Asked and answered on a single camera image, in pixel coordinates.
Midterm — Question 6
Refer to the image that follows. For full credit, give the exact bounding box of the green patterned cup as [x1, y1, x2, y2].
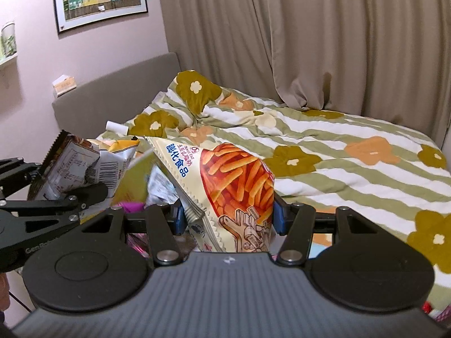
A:
[0, 21, 17, 59]

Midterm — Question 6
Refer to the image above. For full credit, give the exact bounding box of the thin black cable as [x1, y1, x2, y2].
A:
[9, 290, 34, 312]

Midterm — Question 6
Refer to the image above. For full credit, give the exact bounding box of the pink striped snack packet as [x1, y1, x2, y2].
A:
[127, 234, 152, 259]

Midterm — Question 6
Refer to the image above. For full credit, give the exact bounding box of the beige curtain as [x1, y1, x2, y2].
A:
[157, 0, 451, 152]

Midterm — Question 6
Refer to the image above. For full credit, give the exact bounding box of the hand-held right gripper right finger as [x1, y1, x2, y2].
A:
[269, 194, 374, 266]

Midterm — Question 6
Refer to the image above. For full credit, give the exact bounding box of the cream fries picture snack packet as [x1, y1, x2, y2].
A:
[144, 135, 275, 254]

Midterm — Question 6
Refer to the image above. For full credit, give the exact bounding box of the white cylinder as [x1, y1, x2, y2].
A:
[106, 121, 128, 135]

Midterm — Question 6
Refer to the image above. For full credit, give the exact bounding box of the grey upholstered headboard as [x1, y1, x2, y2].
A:
[51, 52, 182, 139]

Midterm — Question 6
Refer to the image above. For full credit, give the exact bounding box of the red patterned packet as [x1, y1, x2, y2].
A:
[423, 301, 451, 324]

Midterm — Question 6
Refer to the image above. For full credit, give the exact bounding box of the yellow white snack packet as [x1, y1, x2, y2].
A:
[86, 137, 141, 201]

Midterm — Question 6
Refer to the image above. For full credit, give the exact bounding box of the crumpled white packet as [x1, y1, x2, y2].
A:
[146, 164, 182, 206]

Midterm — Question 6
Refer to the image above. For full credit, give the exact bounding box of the small white box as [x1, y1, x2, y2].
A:
[52, 75, 76, 97]

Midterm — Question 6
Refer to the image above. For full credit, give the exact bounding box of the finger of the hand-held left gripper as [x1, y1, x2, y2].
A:
[0, 183, 109, 250]
[0, 158, 45, 198]

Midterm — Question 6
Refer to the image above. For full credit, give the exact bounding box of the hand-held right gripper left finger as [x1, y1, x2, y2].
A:
[81, 202, 185, 266]

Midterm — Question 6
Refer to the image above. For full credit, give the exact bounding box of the purple chip bag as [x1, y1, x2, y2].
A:
[113, 201, 145, 212]

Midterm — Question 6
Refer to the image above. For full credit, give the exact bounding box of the brown white-backed snack packet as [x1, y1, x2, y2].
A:
[27, 130, 101, 201]

